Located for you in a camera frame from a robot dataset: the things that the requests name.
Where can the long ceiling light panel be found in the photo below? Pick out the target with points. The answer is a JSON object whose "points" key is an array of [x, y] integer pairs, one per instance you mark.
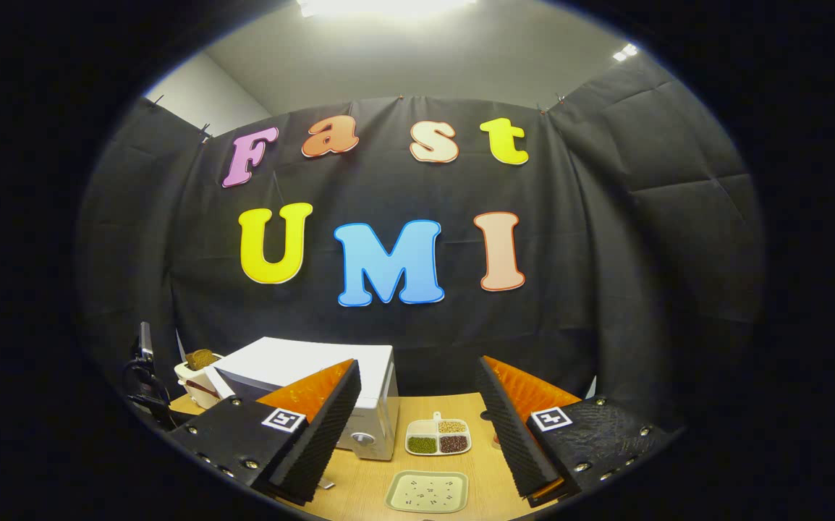
{"points": [[388, 6]]}

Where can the black binder clip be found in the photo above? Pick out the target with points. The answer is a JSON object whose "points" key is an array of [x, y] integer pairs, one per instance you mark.
{"points": [[155, 100], [205, 132]]}

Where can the brown bread slice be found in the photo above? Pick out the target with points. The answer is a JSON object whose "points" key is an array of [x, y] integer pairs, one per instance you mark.
{"points": [[202, 359]]}

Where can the pale green square plate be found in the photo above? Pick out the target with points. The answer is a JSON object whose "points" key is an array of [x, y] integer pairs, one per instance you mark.
{"points": [[426, 492]]}

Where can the white thin board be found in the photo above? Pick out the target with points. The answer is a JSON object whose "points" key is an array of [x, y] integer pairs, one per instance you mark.
{"points": [[592, 388]]}

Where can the small ceiling light panel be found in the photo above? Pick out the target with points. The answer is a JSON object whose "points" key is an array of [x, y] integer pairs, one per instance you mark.
{"points": [[625, 51]]}

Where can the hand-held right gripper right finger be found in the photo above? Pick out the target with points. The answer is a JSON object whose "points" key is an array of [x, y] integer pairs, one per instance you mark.
{"points": [[515, 445]]}

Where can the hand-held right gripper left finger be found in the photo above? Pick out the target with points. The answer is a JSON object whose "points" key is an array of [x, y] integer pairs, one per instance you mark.
{"points": [[320, 441]]}

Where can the black backdrop cloth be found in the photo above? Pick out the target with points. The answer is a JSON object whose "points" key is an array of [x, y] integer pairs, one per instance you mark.
{"points": [[605, 289]]}

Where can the white toaster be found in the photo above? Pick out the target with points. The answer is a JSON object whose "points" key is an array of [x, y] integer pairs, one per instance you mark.
{"points": [[197, 401]]}

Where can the white microwave oven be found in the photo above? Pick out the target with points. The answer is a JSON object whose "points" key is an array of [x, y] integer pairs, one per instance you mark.
{"points": [[302, 362]]}

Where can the divided dish of beans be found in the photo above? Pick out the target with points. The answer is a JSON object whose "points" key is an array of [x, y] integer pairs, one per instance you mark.
{"points": [[438, 436]]}

